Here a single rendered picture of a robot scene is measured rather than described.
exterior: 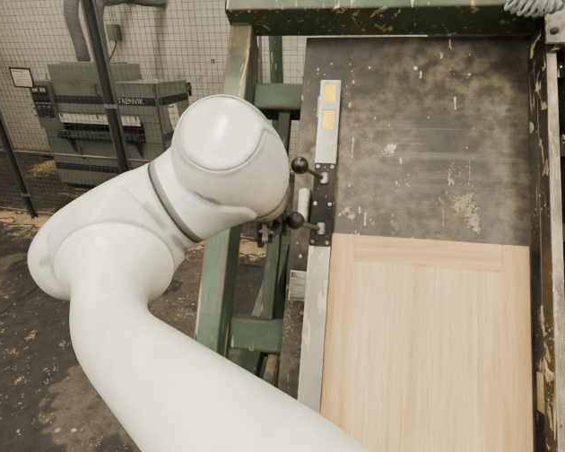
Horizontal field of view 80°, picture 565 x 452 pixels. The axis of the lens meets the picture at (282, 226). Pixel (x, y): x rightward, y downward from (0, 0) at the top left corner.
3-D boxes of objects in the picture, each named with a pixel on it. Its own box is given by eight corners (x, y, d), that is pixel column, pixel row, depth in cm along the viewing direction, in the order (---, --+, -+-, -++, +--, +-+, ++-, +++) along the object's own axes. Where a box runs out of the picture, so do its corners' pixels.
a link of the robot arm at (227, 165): (268, 128, 44) (180, 177, 44) (239, 48, 28) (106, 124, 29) (308, 199, 42) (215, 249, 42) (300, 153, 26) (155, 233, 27)
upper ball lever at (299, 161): (318, 188, 81) (286, 172, 71) (319, 173, 82) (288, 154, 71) (333, 186, 79) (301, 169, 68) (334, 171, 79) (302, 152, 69)
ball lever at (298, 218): (315, 237, 80) (282, 228, 69) (317, 221, 80) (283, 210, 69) (329, 237, 77) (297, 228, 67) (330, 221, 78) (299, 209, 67)
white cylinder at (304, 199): (299, 191, 85) (297, 221, 84) (299, 187, 82) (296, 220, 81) (311, 191, 84) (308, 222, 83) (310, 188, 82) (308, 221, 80)
